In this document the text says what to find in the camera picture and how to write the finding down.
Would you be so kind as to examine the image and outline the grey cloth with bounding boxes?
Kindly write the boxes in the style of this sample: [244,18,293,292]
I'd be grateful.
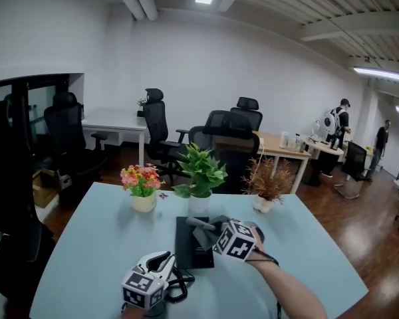
[186,215,232,251]

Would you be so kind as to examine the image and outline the large black padded office chair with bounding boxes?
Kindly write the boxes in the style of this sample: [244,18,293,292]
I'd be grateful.
[0,100,56,308]

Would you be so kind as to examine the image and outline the black cantilever visitor chair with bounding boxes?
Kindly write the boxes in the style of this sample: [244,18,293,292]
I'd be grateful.
[334,140,368,199]

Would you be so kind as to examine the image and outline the round wooden table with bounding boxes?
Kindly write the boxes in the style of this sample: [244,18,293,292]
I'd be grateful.
[302,134,345,187]

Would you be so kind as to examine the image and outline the black mesh office chair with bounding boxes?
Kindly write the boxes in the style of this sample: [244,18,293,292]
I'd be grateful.
[188,110,261,194]
[142,88,190,179]
[43,91,109,179]
[230,96,263,132]

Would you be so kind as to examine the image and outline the brown dried plant white pot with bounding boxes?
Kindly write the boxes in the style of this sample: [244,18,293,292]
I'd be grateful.
[241,157,295,214]

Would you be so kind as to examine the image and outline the wooden desk with white legs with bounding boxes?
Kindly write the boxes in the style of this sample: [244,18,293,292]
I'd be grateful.
[252,130,313,195]

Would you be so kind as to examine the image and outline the black telephone cord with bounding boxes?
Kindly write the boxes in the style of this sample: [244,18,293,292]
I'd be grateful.
[168,266,196,302]

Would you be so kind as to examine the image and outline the pink flowers in cream pot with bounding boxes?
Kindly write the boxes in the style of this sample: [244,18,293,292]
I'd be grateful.
[120,163,166,213]

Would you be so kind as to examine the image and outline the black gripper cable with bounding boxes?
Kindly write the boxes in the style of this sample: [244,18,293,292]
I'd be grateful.
[249,248,283,319]

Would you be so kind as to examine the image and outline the person's right forearm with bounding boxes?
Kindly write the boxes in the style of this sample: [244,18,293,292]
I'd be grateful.
[249,244,329,319]

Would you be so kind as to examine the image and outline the black framed glass partition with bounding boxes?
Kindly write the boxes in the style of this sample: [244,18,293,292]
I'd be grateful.
[0,73,70,265]

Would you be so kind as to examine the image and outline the white round backpack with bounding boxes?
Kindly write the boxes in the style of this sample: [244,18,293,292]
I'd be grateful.
[323,108,342,135]

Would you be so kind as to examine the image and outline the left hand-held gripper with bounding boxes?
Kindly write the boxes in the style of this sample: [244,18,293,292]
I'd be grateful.
[121,251,178,314]

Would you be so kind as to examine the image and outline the cardboard box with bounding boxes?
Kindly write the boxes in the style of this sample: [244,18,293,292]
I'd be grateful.
[32,167,63,209]

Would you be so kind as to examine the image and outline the person's left forearm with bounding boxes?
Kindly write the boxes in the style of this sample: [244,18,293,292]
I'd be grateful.
[119,306,147,319]

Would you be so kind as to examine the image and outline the black desk telephone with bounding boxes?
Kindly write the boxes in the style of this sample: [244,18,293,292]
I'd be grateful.
[175,215,215,270]

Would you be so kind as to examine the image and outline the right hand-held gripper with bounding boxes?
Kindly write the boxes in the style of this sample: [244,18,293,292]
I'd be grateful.
[213,219,265,262]

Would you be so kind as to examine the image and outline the green leafy plant white pot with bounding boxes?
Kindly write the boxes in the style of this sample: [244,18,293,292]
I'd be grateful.
[171,142,229,214]

